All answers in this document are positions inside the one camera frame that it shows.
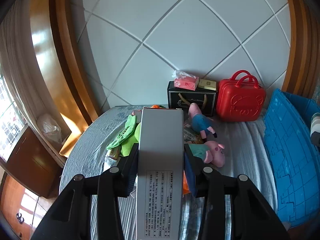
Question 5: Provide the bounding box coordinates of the pink tissue pack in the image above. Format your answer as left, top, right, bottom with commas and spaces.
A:
172, 70, 200, 91

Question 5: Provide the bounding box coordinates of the black gift bag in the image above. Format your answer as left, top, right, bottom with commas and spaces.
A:
167, 81, 217, 116

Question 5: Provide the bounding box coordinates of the duck plush green hood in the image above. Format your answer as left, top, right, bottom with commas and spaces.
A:
150, 105, 166, 109

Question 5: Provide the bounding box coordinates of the blue-bodied pig plush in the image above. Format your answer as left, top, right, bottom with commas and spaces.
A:
188, 103, 217, 139

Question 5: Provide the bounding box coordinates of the wooden side cabinet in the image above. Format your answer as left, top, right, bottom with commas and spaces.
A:
1, 126, 62, 198

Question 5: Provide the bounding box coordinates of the red bear suitcase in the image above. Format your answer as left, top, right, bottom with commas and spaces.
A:
216, 70, 266, 122

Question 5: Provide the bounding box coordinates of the orange-dressed pig plush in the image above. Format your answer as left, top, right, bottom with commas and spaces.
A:
183, 172, 190, 195

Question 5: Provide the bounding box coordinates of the grey long box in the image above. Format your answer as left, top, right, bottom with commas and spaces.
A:
136, 108, 184, 239

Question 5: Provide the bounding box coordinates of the blue plastic crate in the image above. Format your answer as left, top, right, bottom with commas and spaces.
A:
264, 89, 319, 227

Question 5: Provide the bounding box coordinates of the green frog hat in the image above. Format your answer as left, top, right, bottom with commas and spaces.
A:
106, 115, 137, 150

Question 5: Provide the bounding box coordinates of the green frog plush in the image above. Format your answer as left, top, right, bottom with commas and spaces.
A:
121, 123, 141, 157

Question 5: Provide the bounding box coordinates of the gold small box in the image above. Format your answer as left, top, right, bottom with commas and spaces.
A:
197, 79, 217, 91

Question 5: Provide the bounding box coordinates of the teal-dressed pig plush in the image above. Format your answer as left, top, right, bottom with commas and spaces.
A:
187, 140, 225, 168

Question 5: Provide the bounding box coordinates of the plastic bag on shelf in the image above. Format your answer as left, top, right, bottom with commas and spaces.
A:
37, 114, 62, 144

